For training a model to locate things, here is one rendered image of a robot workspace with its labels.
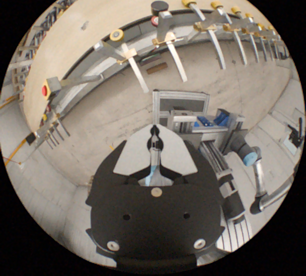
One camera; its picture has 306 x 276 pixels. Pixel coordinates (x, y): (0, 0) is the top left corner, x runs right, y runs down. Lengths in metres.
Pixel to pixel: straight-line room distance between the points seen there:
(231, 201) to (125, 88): 1.66
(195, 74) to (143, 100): 0.93
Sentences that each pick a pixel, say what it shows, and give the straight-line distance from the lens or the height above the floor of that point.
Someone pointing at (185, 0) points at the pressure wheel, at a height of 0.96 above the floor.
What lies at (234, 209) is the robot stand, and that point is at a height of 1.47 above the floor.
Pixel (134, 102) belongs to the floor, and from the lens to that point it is 1.51.
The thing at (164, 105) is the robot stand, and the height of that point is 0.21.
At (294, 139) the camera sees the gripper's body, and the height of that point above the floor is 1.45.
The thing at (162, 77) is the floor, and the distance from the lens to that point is 1.43.
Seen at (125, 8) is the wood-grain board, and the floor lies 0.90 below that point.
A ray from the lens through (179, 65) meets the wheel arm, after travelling 0.59.
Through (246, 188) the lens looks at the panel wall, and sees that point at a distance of 2.60.
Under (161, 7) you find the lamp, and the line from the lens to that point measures 0.39.
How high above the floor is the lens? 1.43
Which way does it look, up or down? 63 degrees down
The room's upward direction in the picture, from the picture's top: 179 degrees counter-clockwise
